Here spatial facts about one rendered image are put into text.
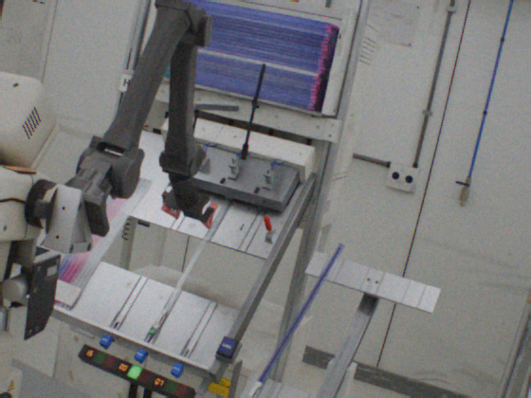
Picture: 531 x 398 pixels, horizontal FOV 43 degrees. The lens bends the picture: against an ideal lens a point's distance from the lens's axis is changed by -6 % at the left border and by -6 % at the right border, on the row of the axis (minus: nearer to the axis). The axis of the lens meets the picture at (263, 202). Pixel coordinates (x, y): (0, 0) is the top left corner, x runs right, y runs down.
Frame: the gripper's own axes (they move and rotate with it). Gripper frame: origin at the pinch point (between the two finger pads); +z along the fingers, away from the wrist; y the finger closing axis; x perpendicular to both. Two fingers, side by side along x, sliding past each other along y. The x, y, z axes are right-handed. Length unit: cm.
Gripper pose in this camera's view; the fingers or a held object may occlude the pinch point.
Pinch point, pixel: (193, 221)
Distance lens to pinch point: 190.0
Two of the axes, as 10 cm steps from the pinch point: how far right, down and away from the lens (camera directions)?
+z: 1.0, 6.1, 7.8
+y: -9.1, -2.6, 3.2
